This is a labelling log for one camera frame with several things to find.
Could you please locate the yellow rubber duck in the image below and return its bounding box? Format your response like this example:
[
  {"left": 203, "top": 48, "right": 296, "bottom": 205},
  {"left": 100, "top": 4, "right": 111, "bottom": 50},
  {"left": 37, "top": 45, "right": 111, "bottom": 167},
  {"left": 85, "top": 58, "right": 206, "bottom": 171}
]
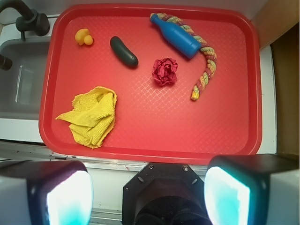
[{"left": 75, "top": 28, "right": 94, "bottom": 45}]

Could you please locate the black faucet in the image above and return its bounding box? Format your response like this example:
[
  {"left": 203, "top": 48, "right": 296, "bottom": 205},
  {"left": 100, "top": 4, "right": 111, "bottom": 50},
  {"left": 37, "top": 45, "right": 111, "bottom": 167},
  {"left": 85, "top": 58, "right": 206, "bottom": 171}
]
[{"left": 0, "top": 0, "right": 50, "bottom": 41}]

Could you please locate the dark green toy cucumber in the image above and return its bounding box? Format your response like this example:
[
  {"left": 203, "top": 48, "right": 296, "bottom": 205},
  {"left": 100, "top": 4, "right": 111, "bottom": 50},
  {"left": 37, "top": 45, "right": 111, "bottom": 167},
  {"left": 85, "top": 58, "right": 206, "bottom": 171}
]
[{"left": 110, "top": 36, "right": 139, "bottom": 68}]

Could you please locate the black faucet handle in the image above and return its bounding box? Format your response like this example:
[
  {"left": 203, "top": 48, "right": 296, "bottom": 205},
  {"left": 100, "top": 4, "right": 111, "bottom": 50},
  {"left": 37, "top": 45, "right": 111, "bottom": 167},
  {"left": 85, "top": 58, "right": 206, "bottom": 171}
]
[{"left": 0, "top": 55, "right": 12, "bottom": 71}]

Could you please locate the multicolour braided rope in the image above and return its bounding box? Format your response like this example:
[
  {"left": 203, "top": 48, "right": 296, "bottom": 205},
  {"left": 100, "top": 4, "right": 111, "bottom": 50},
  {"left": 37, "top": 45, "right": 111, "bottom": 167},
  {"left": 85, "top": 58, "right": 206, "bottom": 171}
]
[{"left": 150, "top": 12, "right": 218, "bottom": 101}]

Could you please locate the red plastic tray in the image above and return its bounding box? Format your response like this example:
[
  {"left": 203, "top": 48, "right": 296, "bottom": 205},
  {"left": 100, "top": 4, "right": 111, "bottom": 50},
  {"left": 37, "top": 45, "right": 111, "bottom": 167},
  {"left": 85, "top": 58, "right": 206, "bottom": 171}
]
[{"left": 39, "top": 4, "right": 262, "bottom": 165}]

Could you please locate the blue plastic toy bottle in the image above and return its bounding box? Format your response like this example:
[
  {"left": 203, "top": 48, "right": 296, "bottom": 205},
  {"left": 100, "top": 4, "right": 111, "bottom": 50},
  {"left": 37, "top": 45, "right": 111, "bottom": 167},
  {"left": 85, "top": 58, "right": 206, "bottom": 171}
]
[{"left": 150, "top": 14, "right": 201, "bottom": 59}]

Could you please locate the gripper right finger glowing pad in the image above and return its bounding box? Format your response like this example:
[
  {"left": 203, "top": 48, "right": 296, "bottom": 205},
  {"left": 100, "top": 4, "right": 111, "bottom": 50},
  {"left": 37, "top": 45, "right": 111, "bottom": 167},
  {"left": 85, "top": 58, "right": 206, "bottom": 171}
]
[{"left": 204, "top": 154, "right": 300, "bottom": 225}]

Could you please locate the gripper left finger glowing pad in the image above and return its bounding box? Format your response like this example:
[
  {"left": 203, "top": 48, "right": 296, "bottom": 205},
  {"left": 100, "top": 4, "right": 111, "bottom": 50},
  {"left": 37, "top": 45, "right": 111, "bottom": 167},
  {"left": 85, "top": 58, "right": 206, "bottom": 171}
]
[{"left": 0, "top": 160, "right": 93, "bottom": 225}]

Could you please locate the crumpled red cloth flower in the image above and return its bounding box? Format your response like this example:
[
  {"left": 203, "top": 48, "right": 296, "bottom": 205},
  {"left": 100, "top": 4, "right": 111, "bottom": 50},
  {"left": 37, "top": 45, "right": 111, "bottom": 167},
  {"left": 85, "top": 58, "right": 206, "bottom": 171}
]
[{"left": 152, "top": 58, "right": 178, "bottom": 86}]

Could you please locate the grey sink basin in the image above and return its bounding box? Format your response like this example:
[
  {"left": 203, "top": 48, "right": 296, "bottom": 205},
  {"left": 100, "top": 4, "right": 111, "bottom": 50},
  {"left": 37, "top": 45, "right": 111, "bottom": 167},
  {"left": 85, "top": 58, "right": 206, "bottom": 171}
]
[{"left": 0, "top": 37, "right": 50, "bottom": 120}]

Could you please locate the yellow knitted cloth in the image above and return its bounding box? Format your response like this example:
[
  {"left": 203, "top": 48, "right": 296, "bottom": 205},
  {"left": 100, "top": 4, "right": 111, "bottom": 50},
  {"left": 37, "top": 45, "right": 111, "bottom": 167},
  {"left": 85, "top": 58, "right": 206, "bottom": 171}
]
[{"left": 56, "top": 86, "right": 117, "bottom": 149}]

